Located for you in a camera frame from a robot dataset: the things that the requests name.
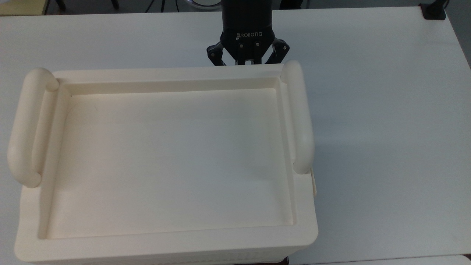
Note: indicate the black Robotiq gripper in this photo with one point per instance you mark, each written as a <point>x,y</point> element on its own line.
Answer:
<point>248,22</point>

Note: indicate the black stand leg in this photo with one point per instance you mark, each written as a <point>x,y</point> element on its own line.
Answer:
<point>114,3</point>
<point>61,4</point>

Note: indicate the black table clamp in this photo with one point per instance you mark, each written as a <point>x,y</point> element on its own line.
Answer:
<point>434,11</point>

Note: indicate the yellow wooden board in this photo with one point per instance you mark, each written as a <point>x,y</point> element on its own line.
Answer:
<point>22,6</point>

